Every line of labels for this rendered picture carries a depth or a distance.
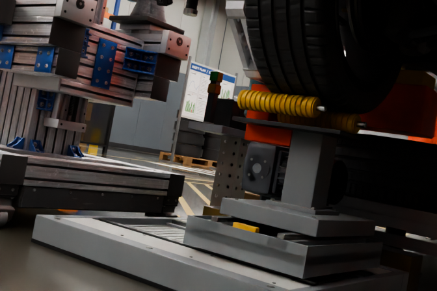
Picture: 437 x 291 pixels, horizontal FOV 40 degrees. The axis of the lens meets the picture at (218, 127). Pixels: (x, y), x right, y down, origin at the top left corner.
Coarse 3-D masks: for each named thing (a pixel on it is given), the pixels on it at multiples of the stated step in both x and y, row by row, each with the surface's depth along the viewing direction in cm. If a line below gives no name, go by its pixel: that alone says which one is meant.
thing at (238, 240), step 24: (192, 216) 160; (216, 216) 158; (192, 240) 159; (216, 240) 155; (240, 240) 151; (264, 240) 147; (288, 240) 145; (312, 240) 154; (336, 240) 166; (360, 240) 180; (264, 264) 146; (288, 264) 142; (312, 264) 143; (336, 264) 155; (360, 264) 168
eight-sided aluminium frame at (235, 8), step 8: (232, 0) 166; (240, 0) 164; (232, 8) 166; (240, 8) 164; (232, 16) 167; (240, 16) 166; (232, 24) 169; (240, 24) 171; (240, 32) 171; (240, 40) 172; (248, 40) 170; (240, 48) 173; (248, 48) 175; (240, 56) 175; (248, 56) 176; (248, 64) 176; (248, 72) 177; (256, 72) 176; (256, 80) 183
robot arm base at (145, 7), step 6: (138, 0) 246; (144, 0) 244; (150, 0) 244; (138, 6) 244; (144, 6) 243; (150, 6) 243; (156, 6) 244; (162, 6) 246; (132, 12) 245; (138, 12) 242; (144, 12) 242; (150, 12) 243; (156, 12) 243; (162, 12) 245; (156, 18) 243; (162, 18) 245
